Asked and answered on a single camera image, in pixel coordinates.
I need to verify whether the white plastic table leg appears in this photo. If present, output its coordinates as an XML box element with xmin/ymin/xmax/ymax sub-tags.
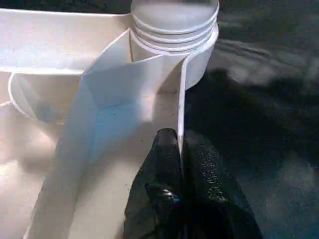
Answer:
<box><xmin>130</xmin><ymin>0</ymin><xmax>220</xmax><ymax>53</ymax></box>

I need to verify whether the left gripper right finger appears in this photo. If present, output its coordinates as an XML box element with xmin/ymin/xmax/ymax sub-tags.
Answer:
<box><xmin>181</xmin><ymin>130</ymin><xmax>264</xmax><ymax>239</ymax></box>

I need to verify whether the white plastic table top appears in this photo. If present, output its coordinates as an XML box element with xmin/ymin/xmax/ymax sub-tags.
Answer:
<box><xmin>0</xmin><ymin>7</ymin><xmax>220</xmax><ymax>239</ymax></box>

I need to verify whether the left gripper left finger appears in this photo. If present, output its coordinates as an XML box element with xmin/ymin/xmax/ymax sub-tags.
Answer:
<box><xmin>122</xmin><ymin>128</ymin><xmax>186</xmax><ymax>239</ymax></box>

